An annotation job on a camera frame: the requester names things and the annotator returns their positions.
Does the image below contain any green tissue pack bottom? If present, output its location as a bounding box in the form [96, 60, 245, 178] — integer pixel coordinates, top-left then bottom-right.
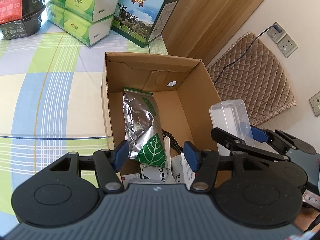
[46, 2, 114, 47]

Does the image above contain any white green medicine box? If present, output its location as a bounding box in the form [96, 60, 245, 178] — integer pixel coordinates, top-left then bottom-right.
[171, 154, 195, 188]

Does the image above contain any green white throat spray box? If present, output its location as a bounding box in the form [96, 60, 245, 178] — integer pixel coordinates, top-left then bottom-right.
[140, 164, 176, 184]

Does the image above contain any brown cardboard box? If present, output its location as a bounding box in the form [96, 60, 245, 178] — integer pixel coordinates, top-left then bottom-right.
[100, 51, 222, 188]

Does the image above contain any wall power socket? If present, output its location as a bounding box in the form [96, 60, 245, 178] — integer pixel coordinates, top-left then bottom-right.
[267, 22, 286, 44]

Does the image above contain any quilted beige chair cushion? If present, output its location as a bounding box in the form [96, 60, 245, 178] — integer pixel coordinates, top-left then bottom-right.
[207, 33, 296, 126]

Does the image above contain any long white dinosaur medicine box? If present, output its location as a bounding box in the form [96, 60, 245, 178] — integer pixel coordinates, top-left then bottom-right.
[121, 173, 140, 189]

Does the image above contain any clear plastic box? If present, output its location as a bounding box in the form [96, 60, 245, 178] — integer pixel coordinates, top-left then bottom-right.
[209, 100, 255, 156]

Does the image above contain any green cow milk carton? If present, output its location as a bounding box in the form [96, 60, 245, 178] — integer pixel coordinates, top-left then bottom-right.
[112, 0, 179, 48]

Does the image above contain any plaid tablecloth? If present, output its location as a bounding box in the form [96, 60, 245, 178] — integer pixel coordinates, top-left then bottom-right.
[1, 22, 167, 235]

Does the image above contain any green tissue pack middle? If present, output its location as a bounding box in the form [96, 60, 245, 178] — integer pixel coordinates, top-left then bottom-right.
[49, 0, 118, 23]

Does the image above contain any silver green leaf tea bag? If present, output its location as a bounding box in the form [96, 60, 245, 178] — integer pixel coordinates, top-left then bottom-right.
[123, 87, 166, 167]

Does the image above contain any white plastic spoon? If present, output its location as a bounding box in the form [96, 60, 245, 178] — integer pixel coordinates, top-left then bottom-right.
[164, 137, 176, 184]

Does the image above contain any black instant noodle bowl stack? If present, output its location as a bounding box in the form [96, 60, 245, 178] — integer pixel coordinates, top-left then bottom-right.
[1, 0, 46, 40]

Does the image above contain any green tissue pack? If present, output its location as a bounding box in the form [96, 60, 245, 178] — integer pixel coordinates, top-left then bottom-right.
[49, 0, 118, 23]
[46, 2, 114, 47]

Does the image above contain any black usb cable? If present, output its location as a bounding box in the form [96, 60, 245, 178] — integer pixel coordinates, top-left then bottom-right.
[161, 129, 186, 155]

